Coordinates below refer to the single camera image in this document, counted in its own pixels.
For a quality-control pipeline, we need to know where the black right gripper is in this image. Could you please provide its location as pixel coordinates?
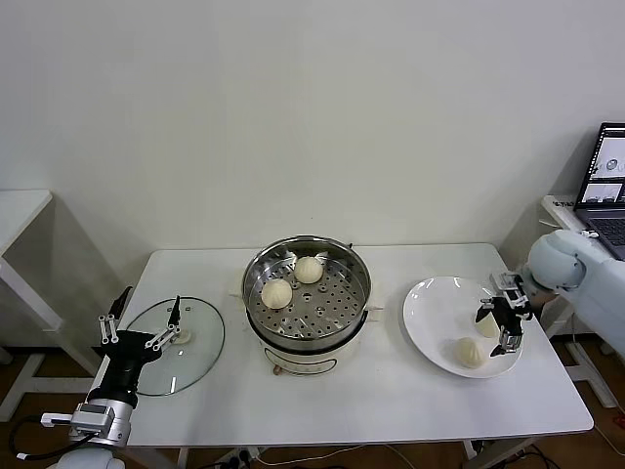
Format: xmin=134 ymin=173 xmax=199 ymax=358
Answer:
xmin=476 ymin=292 xmax=526 ymax=358

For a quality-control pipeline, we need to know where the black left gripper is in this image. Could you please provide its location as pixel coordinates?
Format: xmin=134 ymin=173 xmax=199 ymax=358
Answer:
xmin=92 ymin=285 xmax=183 ymax=406

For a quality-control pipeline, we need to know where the white steamed baozi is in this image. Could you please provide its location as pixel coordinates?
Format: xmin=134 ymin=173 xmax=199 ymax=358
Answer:
xmin=294 ymin=256 xmax=324 ymax=285
xmin=453 ymin=336 xmax=487 ymax=370
xmin=475 ymin=312 xmax=502 ymax=339
xmin=261 ymin=278 xmax=294 ymax=311

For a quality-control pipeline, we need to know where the round glass pot lid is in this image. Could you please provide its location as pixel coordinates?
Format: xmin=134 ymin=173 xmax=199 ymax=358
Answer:
xmin=116 ymin=295 xmax=227 ymax=397

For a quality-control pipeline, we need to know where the stainless steel steamer basket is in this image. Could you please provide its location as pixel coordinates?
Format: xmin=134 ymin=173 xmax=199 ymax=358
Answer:
xmin=229 ymin=235 xmax=387 ymax=344

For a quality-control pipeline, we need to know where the white round plate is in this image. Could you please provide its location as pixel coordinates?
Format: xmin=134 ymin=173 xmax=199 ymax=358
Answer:
xmin=402 ymin=276 xmax=524 ymax=379

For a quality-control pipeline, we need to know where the white power strip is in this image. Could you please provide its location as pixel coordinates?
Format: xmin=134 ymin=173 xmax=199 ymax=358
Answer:
xmin=222 ymin=448 xmax=260 ymax=465

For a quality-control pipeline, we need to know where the dark open laptop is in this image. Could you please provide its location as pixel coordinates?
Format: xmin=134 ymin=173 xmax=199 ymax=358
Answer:
xmin=573 ymin=121 xmax=625 ymax=260

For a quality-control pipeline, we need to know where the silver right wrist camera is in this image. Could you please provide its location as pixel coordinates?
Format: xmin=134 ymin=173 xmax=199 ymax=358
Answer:
xmin=489 ymin=272 xmax=533 ymax=310

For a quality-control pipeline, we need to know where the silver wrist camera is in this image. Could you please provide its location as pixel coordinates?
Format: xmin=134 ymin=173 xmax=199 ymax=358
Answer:
xmin=41 ymin=401 xmax=116 ymax=434
xmin=489 ymin=272 xmax=533 ymax=310

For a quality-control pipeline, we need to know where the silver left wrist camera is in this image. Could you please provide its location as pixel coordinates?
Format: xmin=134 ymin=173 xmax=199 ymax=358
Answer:
xmin=41 ymin=401 xmax=116 ymax=434

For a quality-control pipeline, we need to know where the black camera cable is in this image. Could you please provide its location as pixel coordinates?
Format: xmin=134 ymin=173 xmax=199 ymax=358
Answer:
xmin=12 ymin=414 xmax=74 ymax=460

